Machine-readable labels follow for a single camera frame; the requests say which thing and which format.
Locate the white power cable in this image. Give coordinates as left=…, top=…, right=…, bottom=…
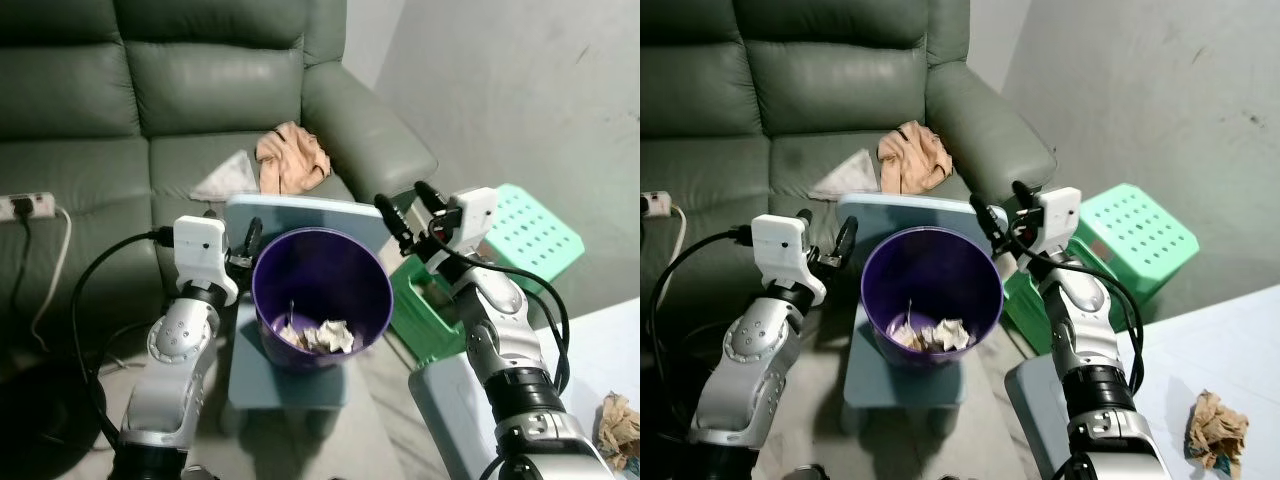
left=668, top=204, right=693, bottom=263
left=28, top=205, right=74, bottom=353

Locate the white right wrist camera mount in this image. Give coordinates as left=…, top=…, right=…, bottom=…
left=438, top=187, right=499, bottom=253
left=1030, top=186, right=1084, bottom=253

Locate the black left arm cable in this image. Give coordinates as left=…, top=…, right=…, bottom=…
left=650, top=226, right=754, bottom=401
left=69, top=227, right=178, bottom=446

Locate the white grey folded cloth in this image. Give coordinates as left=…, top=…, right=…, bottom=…
left=189, top=150, right=263, bottom=202
left=809, top=148, right=884, bottom=200

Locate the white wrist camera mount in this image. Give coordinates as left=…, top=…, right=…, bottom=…
left=1030, top=186, right=1084, bottom=253
left=438, top=187, right=499, bottom=253
left=750, top=213, right=829, bottom=307
left=173, top=214, right=241, bottom=307

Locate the black round floor base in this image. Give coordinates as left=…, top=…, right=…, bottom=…
left=0, top=388, right=105, bottom=480

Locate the white crumpled paper trash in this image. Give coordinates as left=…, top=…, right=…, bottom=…
left=277, top=317, right=357, bottom=356
left=887, top=315, right=972, bottom=354

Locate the purple plastic rubbish bin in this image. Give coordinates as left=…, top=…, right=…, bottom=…
left=251, top=227, right=395, bottom=374
left=861, top=225, right=1005, bottom=372

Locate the green perforated plastic stool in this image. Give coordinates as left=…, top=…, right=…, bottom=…
left=389, top=183, right=586, bottom=367
left=1002, top=183, right=1200, bottom=358

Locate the brown crumpled paper trash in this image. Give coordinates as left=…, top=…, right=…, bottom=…
left=1185, top=389, right=1252, bottom=480
left=597, top=391, right=641, bottom=474

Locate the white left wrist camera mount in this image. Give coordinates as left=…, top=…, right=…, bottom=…
left=173, top=214, right=241, bottom=307
left=750, top=213, right=829, bottom=307

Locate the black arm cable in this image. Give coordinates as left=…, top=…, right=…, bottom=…
left=650, top=226, right=754, bottom=401
left=432, top=244, right=572, bottom=393
left=69, top=227, right=178, bottom=446
left=1030, top=248, right=1146, bottom=393

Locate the light blue plastic stool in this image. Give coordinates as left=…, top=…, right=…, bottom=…
left=835, top=192, right=1003, bottom=410
left=221, top=193, right=401, bottom=412

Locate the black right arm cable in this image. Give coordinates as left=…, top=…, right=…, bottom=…
left=432, top=244, right=572, bottom=393
left=1030, top=248, right=1146, bottom=393

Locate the green leather sofa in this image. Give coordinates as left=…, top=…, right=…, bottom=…
left=0, top=0, right=439, bottom=373
left=640, top=0, right=1058, bottom=373

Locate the peach crumpled cloth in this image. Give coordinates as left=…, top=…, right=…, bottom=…
left=878, top=120, right=954, bottom=195
left=256, top=122, right=332, bottom=197

